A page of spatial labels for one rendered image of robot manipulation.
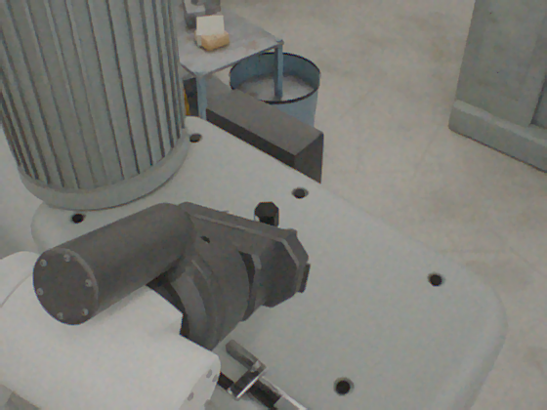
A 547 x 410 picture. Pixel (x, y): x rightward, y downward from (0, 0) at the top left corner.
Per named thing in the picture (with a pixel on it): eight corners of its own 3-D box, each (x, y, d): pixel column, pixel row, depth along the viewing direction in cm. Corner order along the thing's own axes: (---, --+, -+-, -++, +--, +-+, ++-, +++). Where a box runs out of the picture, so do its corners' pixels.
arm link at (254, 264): (153, 284, 51) (68, 339, 40) (168, 173, 48) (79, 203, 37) (296, 331, 48) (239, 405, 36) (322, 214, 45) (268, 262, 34)
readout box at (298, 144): (323, 219, 114) (330, 128, 99) (292, 247, 109) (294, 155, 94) (243, 172, 123) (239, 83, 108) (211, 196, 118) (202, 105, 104)
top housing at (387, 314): (491, 380, 66) (536, 294, 55) (356, 579, 52) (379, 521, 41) (195, 192, 88) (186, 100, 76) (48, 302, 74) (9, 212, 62)
